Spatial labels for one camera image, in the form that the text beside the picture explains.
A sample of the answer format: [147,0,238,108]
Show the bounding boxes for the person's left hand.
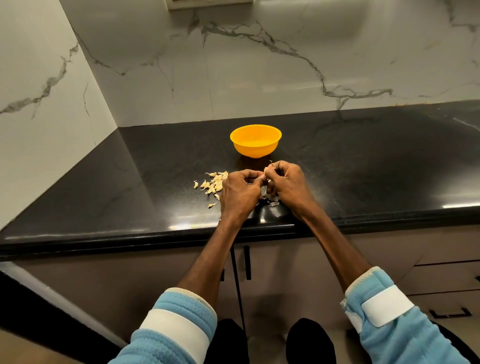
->
[219,169,268,226]

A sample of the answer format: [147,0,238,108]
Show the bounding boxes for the person's right hand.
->
[264,160,318,220]

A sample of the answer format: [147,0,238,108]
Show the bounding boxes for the person's right forearm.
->
[290,204,373,294]

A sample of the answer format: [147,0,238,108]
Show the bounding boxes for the person's left forearm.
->
[177,215,249,309]

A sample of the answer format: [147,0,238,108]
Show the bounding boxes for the heap of garlic peels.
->
[256,189,281,208]

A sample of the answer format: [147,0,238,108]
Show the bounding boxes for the orange plastic bowl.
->
[230,124,283,159]

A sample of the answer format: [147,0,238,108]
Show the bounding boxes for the pile of garlic cloves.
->
[193,170,229,202]

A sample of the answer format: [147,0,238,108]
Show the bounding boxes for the beige cabinet door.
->
[14,244,244,344]
[233,233,428,338]

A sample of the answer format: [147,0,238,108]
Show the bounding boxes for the person's left leg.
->
[203,318,250,364]

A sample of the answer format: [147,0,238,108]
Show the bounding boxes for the person's leg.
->
[203,318,250,364]
[285,317,337,364]

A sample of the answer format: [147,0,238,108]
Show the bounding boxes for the person's left light blue sleeve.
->
[108,287,218,364]

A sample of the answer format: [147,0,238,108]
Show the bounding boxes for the person's light blue sleeve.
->
[108,287,218,364]
[340,266,472,364]

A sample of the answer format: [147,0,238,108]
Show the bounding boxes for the person's right leg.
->
[285,317,337,364]

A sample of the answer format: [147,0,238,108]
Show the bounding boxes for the person's right light blue sleeve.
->
[340,266,472,364]

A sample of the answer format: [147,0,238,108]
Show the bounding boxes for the beige drawer front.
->
[408,290,480,347]
[397,261,480,296]

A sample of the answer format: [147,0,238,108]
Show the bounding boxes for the black drawer handle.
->
[429,307,473,320]

